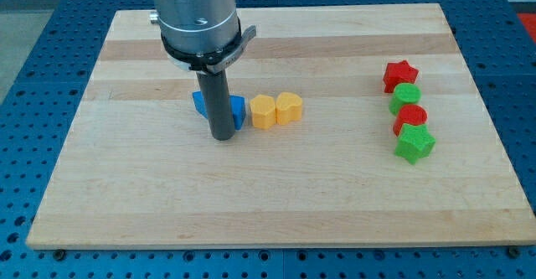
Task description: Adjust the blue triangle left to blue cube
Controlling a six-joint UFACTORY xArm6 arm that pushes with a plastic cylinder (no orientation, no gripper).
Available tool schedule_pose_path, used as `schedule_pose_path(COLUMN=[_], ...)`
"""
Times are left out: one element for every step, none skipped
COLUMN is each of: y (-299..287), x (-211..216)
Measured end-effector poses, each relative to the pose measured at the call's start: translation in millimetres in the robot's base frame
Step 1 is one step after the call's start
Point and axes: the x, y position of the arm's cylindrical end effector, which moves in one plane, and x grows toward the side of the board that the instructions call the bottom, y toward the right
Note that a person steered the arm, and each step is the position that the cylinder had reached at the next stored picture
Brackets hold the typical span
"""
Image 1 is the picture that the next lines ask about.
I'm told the blue triangle block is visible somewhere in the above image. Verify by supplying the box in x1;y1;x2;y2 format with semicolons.
192;90;208;119

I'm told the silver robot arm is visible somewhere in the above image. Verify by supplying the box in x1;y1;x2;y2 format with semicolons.
153;0;241;71

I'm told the blue cube block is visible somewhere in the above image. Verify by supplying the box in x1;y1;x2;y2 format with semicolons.
230;96;246;131

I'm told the yellow pentagon block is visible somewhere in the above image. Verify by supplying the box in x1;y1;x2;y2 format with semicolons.
250;95;276;130

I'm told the yellow heart block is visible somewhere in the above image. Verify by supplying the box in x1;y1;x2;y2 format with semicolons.
276;92;303;125

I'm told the light wooden board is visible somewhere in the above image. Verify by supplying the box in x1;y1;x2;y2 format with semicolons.
27;3;535;250

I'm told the green cylinder block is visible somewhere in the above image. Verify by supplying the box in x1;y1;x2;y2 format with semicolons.
389;83;421;116

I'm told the red star block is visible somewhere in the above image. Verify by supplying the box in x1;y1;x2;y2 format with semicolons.
383;60;419;93

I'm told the red cylinder block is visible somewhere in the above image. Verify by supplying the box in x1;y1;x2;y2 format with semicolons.
393;104;428;136

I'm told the green star block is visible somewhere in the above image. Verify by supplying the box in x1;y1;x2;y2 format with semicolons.
394;123;436;165

